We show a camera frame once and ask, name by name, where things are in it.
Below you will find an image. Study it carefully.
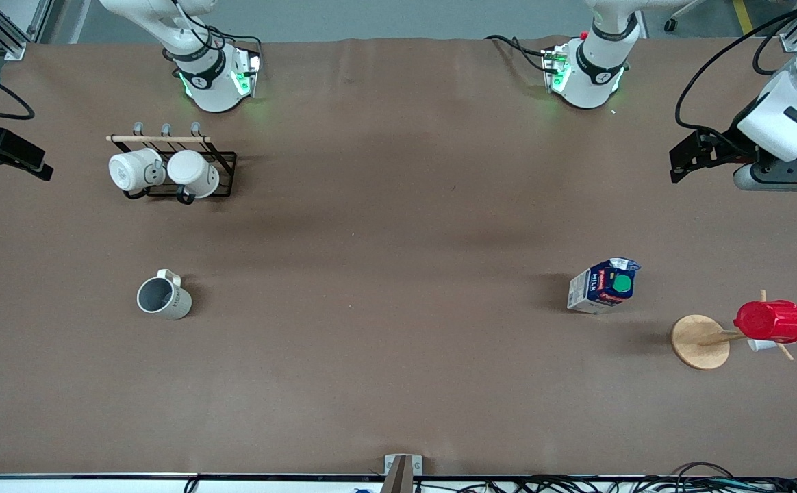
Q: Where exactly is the white mug with grey handle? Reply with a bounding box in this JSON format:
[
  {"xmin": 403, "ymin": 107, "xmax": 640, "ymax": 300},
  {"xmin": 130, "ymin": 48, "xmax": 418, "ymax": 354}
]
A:
[{"xmin": 108, "ymin": 148, "xmax": 167, "ymax": 194}]

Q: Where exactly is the brown wooden post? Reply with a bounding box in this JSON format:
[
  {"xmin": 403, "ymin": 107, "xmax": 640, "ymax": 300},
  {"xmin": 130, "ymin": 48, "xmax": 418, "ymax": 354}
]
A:
[{"xmin": 379, "ymin": 455, "xmax": 415, "ymax": 493}]

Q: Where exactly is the black floor cable bundle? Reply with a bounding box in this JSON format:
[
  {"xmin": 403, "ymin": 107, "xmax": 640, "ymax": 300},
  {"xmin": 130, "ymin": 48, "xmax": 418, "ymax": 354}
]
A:
[{"xmin": 412, "ymin": 462, "xmax": 797, "ymax": 493}]

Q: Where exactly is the black wire mug rack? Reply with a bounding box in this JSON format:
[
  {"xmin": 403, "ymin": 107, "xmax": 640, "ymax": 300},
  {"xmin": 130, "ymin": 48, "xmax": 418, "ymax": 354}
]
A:
[{"xmin": 105, "ymin": 121, "xmax": 238, "ymax": 205}]

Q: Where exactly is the plain white mug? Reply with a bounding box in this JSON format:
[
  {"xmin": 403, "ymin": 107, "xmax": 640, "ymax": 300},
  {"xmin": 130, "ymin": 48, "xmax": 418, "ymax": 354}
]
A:
[{"xmin": 166, "ymin": 149, "xmax": 222, "ymax": 200}]

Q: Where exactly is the black left base cable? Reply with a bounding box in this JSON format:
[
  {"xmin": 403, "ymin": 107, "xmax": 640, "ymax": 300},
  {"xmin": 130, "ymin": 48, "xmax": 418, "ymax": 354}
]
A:
[{"xmin": 485, "ymin": 34, "xmax": 551, "ymax": 73}]

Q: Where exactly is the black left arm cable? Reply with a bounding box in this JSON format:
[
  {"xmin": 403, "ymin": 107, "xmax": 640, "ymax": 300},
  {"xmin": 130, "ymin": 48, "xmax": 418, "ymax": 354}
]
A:
[{"xmin": 674, "ymin": 5, "xmax": 797, "ymax": 135}]

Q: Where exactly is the metal table edge bracket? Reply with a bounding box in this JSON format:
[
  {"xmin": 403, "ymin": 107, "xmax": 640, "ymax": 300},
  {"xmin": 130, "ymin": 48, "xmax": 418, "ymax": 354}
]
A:
[{"xmin": 383, "ymin": 454, "xmax": 424, "ymax": 477}]

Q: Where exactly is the blue white milk carton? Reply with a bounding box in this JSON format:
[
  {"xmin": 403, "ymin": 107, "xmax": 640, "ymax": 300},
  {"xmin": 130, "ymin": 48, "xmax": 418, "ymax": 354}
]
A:
[{"xmin": 566, "ymin": 257, "xmax": 642, "ymax": 316}]

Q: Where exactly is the grey ceramic mug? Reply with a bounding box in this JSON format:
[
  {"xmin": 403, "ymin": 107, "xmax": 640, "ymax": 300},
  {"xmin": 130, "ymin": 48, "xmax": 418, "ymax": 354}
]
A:
[{"xmin": 136, "ymin": 268, "xmax": 193, "ymax": 321}]

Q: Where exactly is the office chair caster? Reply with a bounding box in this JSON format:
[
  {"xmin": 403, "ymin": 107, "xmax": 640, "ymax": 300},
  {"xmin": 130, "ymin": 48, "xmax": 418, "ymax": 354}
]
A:
[{"xmin": 663, "ymin": 0, "xmax": 706, "ymax": 34}]

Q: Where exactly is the red plastic cup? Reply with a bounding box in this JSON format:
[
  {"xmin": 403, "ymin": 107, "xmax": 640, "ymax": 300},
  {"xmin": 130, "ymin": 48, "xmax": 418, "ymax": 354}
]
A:
[{"xmin": 733, "ymin": 299, "xmax": 797, "ymax": 345}]

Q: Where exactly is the brown table cover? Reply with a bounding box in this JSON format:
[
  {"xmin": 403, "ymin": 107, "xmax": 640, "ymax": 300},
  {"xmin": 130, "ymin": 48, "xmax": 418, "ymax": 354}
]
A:
[{"xmin": 0, "ymin": 36, "xmax": 797, "ymax": 478}]

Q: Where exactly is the wooden mug tree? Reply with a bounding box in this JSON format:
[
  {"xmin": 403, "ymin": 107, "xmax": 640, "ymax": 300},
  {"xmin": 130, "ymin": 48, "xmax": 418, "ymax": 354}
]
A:
[{"xmin": 670, "ymin": 289, "xmax": 797, "ymax": 372}]

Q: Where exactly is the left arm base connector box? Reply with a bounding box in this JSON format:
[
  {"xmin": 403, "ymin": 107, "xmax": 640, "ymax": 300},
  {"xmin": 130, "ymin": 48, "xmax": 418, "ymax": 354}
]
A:
[{"xmin": 541, "ymin": 44, "xmax": 572, "ymax": 94}]

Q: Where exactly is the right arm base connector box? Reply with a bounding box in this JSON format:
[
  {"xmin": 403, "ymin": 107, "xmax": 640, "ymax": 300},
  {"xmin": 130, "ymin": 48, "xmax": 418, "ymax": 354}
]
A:
[{"xmin": 231, "ymin": 47, "xmax": 262, "ymax": 98}]

